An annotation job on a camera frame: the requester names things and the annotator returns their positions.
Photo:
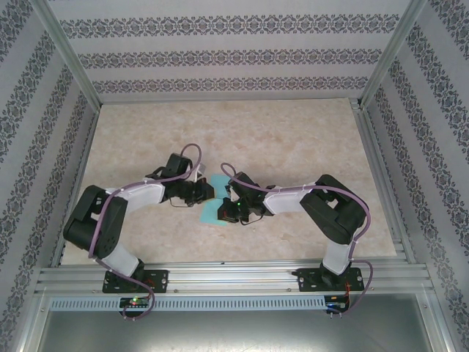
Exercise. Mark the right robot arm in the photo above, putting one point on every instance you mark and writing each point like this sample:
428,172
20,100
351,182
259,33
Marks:
286,199

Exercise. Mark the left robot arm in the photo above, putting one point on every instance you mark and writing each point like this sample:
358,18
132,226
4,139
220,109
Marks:
143,192

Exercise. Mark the aluminium frame post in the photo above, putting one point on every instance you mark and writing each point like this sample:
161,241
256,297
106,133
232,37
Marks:
66,51
394,51

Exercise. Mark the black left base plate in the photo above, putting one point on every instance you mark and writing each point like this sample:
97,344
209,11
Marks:
161,280

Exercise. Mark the aluminium side rail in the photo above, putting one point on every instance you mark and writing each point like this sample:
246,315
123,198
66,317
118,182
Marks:
377,165

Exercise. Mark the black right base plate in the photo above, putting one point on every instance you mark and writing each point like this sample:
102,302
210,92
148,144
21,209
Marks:
306,280

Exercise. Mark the controller board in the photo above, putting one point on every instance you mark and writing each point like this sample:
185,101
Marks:
133,302
337,304

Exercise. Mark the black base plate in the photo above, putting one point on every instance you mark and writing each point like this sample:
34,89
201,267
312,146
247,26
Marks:
306,280
161,280

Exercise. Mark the left controller board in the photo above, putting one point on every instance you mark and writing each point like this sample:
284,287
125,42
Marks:
133,302

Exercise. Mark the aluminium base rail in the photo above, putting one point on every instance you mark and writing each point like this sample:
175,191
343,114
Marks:
234,275

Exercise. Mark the grey metal tray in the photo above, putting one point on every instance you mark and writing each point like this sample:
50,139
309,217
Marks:
234,333

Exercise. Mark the right controller board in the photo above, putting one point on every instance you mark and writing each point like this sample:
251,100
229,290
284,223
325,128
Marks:
337,304

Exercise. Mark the teal paper sheet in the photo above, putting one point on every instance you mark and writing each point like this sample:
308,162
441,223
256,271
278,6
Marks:
220,183

